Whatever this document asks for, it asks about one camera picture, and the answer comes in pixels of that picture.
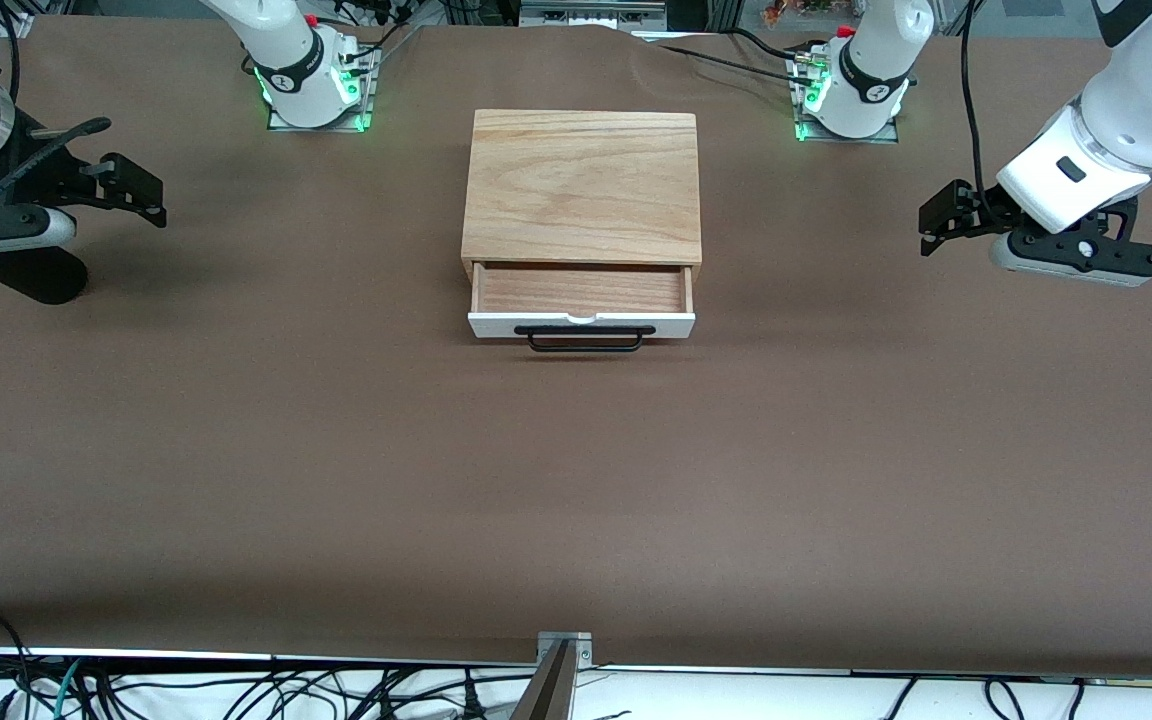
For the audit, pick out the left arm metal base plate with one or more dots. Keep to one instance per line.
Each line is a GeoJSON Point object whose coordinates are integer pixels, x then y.
{"type": "Point", "coordinates": [796, 100]}

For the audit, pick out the grey metal device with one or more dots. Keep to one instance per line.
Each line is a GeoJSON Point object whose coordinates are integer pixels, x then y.
{"type": "Point", "coordinates": [591, 12]}

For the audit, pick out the light wooden drawer cabinet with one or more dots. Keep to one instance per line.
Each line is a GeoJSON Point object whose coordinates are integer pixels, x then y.
{"type": "Point", "coordinates": [581, 180]}

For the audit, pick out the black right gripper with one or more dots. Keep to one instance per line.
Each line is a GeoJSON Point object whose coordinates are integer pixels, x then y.
{"type": "Point", "coordinates": [48, 170]}

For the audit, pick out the grey metal bracket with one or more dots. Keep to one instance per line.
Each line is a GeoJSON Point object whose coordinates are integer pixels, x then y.
{"type": "Point", "coordinates": [564, 640]}

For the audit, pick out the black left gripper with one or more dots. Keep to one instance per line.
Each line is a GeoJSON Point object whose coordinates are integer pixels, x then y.
{"type": "Point", "coordinates": [983, 208]}

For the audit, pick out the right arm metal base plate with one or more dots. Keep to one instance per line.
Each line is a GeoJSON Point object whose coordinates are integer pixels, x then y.
{"type": "Point", "coordinates": [368, 100]}

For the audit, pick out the brown table cover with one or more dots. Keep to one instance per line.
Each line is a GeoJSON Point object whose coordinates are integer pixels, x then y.
{"type": "Point", "coordinates": [576, 480]}

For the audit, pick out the orange colourful object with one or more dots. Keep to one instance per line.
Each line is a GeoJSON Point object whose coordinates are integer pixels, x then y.
{"type": "Point", "coordinates": [796, 12]}

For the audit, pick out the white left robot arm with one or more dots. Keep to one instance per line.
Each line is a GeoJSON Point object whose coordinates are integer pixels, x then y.
{"type": "Point", "coordinates": [1136, 120]}

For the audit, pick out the black cylindrical vase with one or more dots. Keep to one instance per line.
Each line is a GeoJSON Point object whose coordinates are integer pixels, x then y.
{"type": "Point", "coordinates": [36, 275]}

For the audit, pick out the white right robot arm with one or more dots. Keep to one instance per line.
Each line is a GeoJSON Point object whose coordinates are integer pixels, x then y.
{"type": "Point", "coordinates": [286, 60]}

